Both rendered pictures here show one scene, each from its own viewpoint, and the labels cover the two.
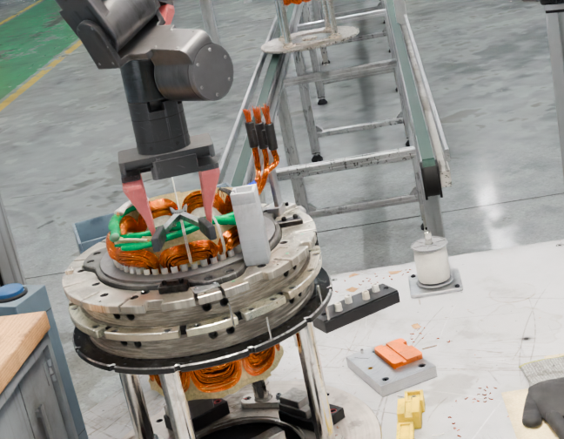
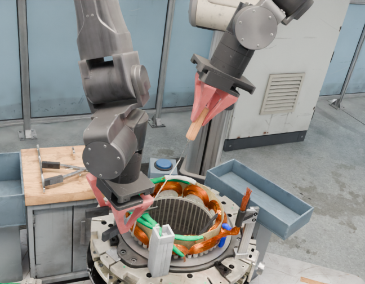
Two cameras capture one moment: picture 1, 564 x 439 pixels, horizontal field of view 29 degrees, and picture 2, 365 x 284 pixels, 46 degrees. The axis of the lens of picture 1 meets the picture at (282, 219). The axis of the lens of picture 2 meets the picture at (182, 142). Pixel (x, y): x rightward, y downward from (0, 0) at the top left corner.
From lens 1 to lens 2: 0.97 m
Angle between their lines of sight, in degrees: 49
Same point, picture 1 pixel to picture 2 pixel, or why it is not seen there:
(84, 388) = (356, 212)
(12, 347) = (75, 190)
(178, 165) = (104, 189)
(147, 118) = not seen: hidden behind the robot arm
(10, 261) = (213, 150)
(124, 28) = (95, 93)
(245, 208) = (154, 242)
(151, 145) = not seen: hidden behind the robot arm
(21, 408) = (68, 215)
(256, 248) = (151, 265)
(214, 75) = (102, 163)
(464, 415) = not seen: outside the picture
